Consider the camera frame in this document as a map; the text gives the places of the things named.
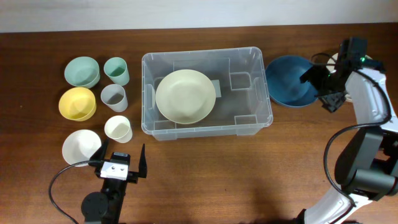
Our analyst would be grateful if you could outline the grey cup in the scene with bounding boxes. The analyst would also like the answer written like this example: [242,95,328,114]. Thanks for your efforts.
[100,84,128,113]

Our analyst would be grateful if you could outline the clear plastic storage bin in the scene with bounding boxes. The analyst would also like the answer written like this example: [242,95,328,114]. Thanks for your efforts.
[141,47,273,141]

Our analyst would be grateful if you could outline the blue bowl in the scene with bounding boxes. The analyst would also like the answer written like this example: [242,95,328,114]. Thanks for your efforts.
[265,55,318,108]

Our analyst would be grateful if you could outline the white label in bin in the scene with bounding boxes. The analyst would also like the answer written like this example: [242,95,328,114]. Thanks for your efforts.
[211,80,221,98]

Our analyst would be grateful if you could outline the white small bowl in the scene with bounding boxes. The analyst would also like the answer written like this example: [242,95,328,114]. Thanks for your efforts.
[62,129,101,165]

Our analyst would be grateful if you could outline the cream cup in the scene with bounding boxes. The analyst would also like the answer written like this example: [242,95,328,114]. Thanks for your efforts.
[104,115,133,143]

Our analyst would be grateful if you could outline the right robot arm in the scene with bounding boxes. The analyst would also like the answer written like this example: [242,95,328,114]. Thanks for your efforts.
[294,37,397,224]

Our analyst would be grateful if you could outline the green cup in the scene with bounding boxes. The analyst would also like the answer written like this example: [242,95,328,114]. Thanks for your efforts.
[104,57,129,86]

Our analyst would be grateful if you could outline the beige bowl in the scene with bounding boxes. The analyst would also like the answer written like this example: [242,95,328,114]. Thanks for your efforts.
[326,52,374,103]
[155,69,216,124]

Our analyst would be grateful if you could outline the yellow small bowl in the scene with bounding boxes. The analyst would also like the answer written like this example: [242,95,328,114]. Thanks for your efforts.
[58,87,96,121]

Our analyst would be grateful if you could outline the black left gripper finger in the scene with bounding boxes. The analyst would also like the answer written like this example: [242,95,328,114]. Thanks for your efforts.
[138,144,147,178]
[88,138,109,167]

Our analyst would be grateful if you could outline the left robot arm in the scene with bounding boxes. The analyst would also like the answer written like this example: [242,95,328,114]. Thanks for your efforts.
[81,139,147,223]

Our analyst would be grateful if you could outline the green small bowl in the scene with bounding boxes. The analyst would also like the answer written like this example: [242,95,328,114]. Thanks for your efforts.
[64,57,100,88]

